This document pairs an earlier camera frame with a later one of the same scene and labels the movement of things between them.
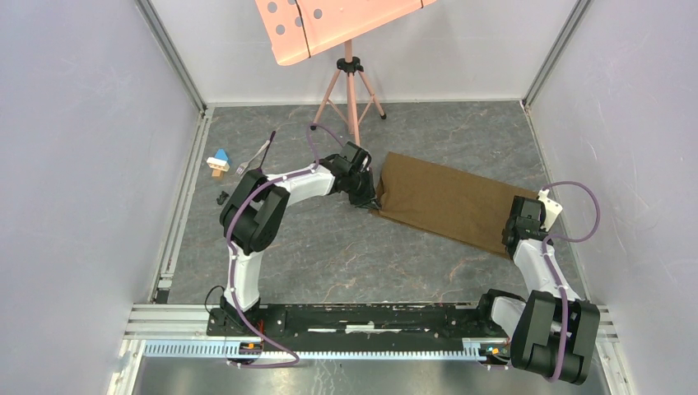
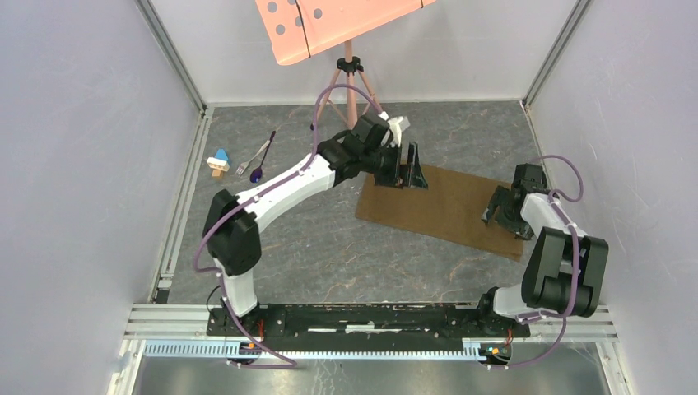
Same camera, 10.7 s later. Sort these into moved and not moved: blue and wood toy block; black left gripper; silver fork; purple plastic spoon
Moved: black left gripper
Not moved: blue and wood toy block; silver fork; purple plastic spoon
